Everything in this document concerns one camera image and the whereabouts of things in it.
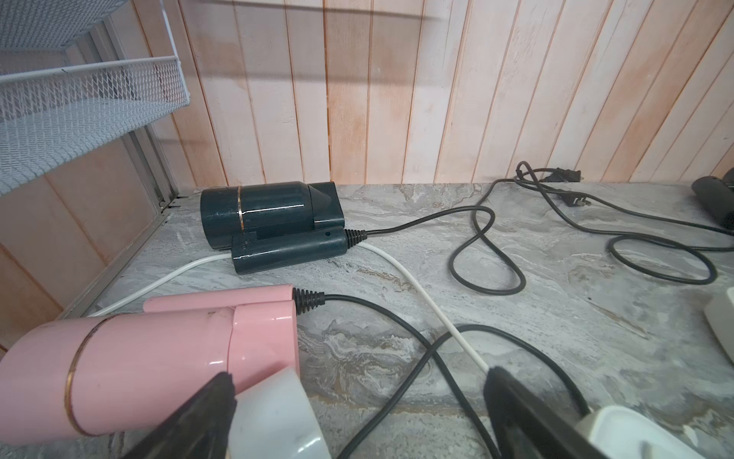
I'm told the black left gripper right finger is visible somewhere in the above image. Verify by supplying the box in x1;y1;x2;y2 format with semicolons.
484;367;604;458

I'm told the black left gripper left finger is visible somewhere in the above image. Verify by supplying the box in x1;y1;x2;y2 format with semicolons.
125;372;237;458

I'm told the black cord of green dryer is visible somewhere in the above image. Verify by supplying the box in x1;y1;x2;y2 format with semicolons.
364;167;583;296

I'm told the white square power strip left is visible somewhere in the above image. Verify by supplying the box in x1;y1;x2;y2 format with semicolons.
575;405;703;459

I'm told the white square power strip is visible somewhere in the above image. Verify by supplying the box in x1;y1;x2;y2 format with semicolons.
575;405;703;459
703;287;734;363

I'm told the pink folded hair dryer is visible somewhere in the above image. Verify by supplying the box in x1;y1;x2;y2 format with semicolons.
1;285;325;446

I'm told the dark green folded hair dryer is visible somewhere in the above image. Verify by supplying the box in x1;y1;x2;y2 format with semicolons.
200;182;367;275

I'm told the white square power strip right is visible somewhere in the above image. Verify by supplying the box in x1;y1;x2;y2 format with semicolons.
703;287;734;363

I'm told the dark green dryer far right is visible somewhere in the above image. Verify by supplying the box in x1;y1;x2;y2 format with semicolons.
691;169;734;231

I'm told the black cord of pink dryer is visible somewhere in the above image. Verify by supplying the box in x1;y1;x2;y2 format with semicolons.
322;293;592;459

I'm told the white power strip cable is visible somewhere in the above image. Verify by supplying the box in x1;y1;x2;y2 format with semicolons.
88;240;490;375

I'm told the black cord of far dryer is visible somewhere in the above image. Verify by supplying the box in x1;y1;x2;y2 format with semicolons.
514;161;734;286

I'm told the white wire mesh shelf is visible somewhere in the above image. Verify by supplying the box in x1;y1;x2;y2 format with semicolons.
1;1;190;194

